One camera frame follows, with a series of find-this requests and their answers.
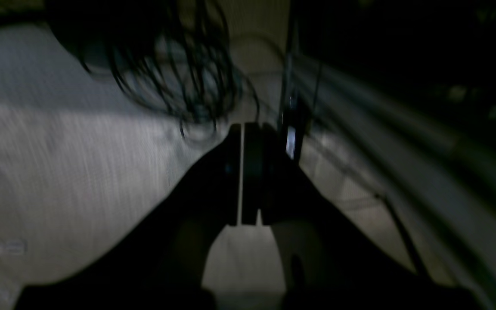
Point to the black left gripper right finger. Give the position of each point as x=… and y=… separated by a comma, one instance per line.
x=328, y=263

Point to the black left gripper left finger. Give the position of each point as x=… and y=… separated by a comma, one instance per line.
x=160, y=264

